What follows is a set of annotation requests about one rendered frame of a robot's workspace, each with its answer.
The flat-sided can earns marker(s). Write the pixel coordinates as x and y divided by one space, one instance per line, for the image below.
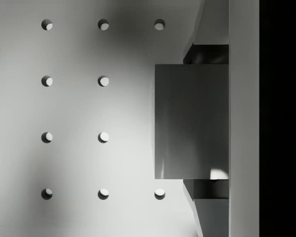
191 121

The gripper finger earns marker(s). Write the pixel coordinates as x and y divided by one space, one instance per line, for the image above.
207 54
207 188

